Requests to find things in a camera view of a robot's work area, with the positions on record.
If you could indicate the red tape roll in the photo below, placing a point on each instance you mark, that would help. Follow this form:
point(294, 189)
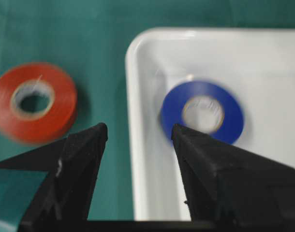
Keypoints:
point(38, 103)

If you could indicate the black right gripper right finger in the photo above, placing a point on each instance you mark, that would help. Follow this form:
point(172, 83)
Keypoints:
point(236, 189)

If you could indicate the blue tape roll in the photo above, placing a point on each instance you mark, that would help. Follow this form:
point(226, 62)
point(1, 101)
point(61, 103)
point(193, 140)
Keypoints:
point(204, 107)

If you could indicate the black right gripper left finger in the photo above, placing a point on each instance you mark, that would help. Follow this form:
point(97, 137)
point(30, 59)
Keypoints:
point(53, 184)

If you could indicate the white plastic tray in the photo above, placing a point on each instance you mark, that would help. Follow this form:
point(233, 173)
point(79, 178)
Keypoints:
point(202, 71)

